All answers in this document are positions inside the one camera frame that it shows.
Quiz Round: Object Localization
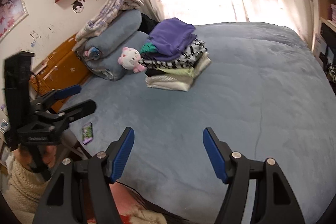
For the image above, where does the red patterned cloth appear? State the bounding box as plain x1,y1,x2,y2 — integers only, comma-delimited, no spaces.
87,182,147,224

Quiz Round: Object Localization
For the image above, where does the white and pink plush toy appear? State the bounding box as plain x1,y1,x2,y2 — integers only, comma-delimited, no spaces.
117,47,147,74

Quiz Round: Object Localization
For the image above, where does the white box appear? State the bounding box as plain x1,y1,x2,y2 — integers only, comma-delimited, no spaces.
312,32,327,62

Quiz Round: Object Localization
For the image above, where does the blue bed blanket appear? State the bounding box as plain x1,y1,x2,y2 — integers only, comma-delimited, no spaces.
56,21,336,224

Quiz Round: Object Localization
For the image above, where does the wooden headboard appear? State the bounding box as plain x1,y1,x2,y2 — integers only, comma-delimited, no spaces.
30,32,92,114

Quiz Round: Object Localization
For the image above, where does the cartoon face wall sticker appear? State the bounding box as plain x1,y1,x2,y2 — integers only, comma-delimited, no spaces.
71,0,86,14

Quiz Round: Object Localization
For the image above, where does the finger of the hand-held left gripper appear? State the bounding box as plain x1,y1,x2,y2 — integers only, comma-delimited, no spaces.
33,84,82,109
51,100,97,132

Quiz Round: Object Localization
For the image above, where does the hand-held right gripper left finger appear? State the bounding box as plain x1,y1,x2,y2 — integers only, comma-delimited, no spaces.
32,127,135,224

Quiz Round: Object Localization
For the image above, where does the framed wall picture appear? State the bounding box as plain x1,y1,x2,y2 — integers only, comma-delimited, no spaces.
0,0,29,42

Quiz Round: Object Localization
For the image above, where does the black folded garment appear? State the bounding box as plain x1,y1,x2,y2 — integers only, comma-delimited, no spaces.
144,69,163,77

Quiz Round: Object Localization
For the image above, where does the white floral quilt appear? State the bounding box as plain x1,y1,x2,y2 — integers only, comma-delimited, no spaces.
73,0,145,43

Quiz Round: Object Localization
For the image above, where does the black and white patterned cloth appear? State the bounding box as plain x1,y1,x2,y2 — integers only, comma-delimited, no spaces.
325,63,336,83

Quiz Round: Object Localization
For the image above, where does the person's left hand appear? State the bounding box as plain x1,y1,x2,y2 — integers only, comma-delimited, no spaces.
13,145,57,174

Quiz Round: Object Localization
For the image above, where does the purple zip hoodie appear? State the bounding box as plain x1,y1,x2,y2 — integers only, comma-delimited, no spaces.
140,17,197,62

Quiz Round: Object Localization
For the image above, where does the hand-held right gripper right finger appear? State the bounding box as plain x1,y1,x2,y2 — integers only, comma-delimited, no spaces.
203,127,306,224

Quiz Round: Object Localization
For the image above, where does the smartphone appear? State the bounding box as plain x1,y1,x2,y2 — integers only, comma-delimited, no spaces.
81,122,94,145

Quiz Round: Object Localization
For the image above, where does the light green folded garment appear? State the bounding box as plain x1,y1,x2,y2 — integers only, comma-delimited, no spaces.
157,67,202,79

